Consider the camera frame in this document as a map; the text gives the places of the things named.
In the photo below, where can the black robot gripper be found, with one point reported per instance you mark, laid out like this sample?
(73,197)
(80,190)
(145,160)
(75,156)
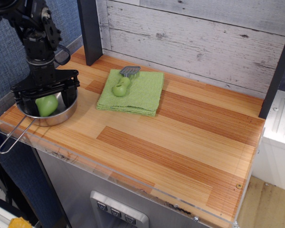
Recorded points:
(45,80)

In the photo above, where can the green plastic toy pear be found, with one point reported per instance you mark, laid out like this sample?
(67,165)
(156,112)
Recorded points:
(46,105)

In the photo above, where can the stainless steel pan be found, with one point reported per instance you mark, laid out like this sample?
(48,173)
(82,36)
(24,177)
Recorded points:
(60,115)

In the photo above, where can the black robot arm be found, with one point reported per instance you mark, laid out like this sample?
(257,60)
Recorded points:
(37,32)

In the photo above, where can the stainless steel cabinet front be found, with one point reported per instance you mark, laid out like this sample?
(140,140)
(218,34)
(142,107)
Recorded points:
(168,199)

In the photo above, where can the green folded cloth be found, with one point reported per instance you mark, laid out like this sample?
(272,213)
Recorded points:
(142,95)

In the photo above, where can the silver button control panel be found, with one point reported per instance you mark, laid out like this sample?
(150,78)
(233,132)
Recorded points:
(116,211)

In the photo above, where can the clear acrylic table guard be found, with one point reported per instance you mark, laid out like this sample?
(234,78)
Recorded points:
(188,166)

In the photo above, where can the white aluminium side block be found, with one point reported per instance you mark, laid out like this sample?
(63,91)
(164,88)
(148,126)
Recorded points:
(269,164)

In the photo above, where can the green handled grey toy spatula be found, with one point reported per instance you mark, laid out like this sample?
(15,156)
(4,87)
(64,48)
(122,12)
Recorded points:
(120,89)

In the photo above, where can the dark left frame post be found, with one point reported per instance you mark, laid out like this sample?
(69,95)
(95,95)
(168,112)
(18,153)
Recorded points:
(90,29)

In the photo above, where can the dark frame post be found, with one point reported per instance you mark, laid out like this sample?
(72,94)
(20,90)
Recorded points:
(90,29)
(273,88)

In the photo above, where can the dark right frame post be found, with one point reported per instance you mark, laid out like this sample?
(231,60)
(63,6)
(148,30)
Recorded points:
(273,88)

